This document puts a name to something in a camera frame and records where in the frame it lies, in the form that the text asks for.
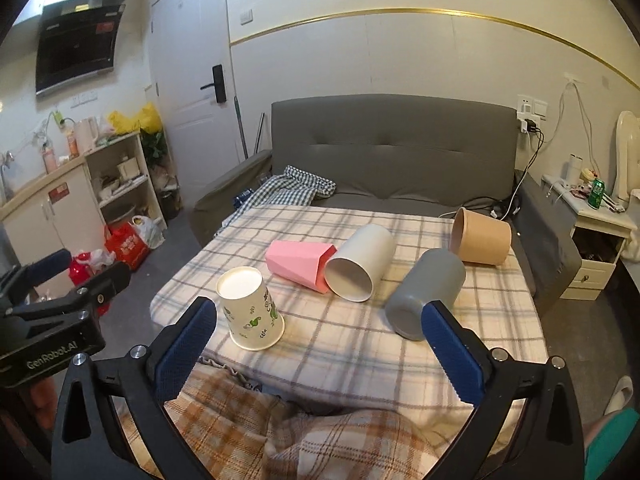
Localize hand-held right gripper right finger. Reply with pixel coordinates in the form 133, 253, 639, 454
421, 298, 587, 480

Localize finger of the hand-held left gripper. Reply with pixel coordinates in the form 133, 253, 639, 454
9, 263, 132, 319
0, 248, 73, 312

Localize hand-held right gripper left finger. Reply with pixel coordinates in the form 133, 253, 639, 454
50, 296, 218, 480

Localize grey cup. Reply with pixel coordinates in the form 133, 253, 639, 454
384, 247, 467, 342

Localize floral print paper cup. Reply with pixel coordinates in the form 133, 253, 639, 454
215, 265, 286, 352

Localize brown paper cup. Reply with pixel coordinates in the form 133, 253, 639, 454
448, 206, 513, 267

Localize white cup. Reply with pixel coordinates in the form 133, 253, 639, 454
323, 223, 397, 303

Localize pink faceted cup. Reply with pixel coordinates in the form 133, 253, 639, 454
264, 240, 337, 295

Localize small red bag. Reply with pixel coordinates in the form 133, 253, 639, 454
67, 254, 97, 287

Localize red shopping bag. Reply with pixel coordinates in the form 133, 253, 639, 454
104, 222, 151, 272

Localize kitchen counter cabinet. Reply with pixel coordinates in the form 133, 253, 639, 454
0, 157, 109, 267

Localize white plastic bag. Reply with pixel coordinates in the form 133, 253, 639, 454
130, 214, 166, 250

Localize orange plaid blanket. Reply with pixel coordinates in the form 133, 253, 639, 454
114, 354, 526, 480

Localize plaid tablecloth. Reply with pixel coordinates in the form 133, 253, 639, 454
149, 203, 547, 422

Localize metal faucet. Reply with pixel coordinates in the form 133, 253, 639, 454
0, 150, 16, 202

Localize white open shelf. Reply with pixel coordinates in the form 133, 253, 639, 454
84, 132, 169, 242

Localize white kettle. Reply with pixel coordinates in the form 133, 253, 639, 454
72, 117, 99, 156

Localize yellow plastic bag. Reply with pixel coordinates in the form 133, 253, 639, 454
108, 102, 165, 136

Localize white slipper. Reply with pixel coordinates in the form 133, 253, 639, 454
603, 375, 635, 416

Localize white nightstand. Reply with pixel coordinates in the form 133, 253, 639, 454
542, 173, 639, 302

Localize teal garment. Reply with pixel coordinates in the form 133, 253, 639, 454
582, 407, 640, 480

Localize blue checked cloth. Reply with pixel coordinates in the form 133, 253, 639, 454
217, 164, 339, 237

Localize green can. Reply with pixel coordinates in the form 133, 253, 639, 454
587, 178, 607, 211

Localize black range hood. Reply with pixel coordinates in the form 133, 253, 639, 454
34, 0, 134, 99

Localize grey sofa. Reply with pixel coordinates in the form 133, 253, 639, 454
192, 94, 584, 314

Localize white door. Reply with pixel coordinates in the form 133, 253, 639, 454
149, 0, 237, 197

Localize white standing fan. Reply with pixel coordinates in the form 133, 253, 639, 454
612, 109, 640, 207

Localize broom handle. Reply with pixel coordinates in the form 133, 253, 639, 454
232, 95, 249, 162

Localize black cable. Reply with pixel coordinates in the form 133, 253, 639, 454
467, 129, 545, 221

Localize black door lock handle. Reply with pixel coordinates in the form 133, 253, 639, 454
199, 63, 227, 104

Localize white wall socket panel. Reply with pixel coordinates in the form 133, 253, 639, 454
516, 94, 549, 121

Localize white cable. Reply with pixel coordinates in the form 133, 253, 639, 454
549, 79, 602, 152

